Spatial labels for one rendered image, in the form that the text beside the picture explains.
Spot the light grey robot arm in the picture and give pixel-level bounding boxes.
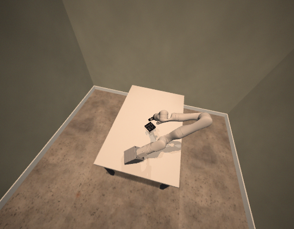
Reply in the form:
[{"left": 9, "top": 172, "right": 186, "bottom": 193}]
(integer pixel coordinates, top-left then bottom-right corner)
[{"left": 136, "top": 110, "right": 212, "bottom": 158}]

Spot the black knob box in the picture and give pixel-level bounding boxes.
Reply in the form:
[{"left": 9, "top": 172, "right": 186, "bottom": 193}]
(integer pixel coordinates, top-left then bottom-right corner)
[{"left": 145, "top": 122, "right": 156, "bottom": 132}]

